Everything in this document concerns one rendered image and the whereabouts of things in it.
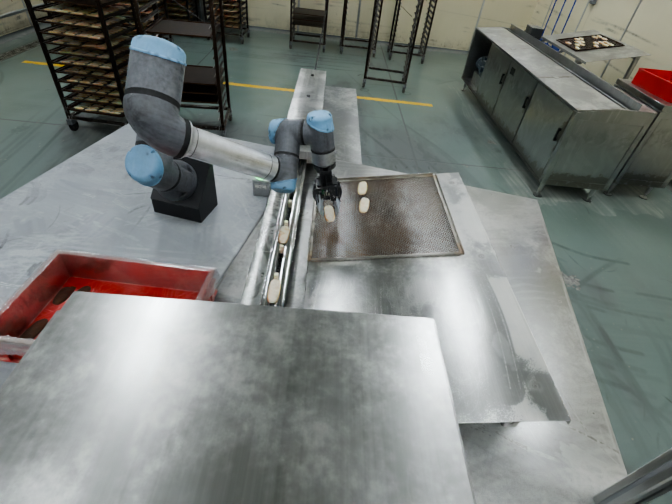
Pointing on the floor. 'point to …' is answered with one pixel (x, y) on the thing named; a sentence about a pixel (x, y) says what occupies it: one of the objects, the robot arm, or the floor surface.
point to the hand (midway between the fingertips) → (329, 211)
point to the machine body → (344, 122)
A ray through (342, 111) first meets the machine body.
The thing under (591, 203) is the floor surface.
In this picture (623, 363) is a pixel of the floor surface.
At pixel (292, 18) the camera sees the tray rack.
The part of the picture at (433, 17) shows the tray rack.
